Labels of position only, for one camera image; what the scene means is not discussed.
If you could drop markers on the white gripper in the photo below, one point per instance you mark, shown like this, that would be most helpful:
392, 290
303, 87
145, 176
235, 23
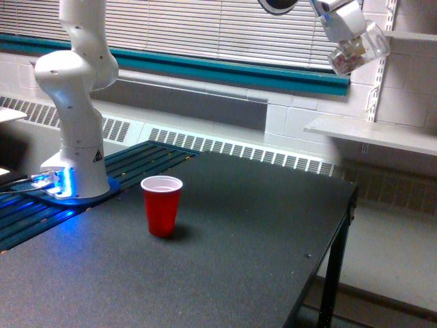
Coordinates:
342, 21

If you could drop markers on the clear plastic cup with candy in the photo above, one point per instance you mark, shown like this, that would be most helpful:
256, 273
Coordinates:
352, 54

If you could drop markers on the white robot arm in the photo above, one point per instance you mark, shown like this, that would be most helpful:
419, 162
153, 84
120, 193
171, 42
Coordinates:
68, 78

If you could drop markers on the white window blinds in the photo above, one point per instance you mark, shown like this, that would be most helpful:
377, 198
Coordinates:
273, 33

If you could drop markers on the white baseboard radiator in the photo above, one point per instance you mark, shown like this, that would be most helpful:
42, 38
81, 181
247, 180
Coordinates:
375, 185

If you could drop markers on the black table leg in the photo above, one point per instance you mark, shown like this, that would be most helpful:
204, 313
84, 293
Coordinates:
335, 261

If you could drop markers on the red plastic cup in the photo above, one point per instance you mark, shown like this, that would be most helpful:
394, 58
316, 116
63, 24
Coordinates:
161, 196

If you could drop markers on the white shelf bracket rail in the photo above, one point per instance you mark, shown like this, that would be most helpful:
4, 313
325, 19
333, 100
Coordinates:
374, 94

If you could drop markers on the upper white wall shelf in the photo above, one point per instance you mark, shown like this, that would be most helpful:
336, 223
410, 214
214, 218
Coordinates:
403, 35

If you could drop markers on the white wall shelf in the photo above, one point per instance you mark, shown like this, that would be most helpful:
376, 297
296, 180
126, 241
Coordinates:
379, 134
403, 35

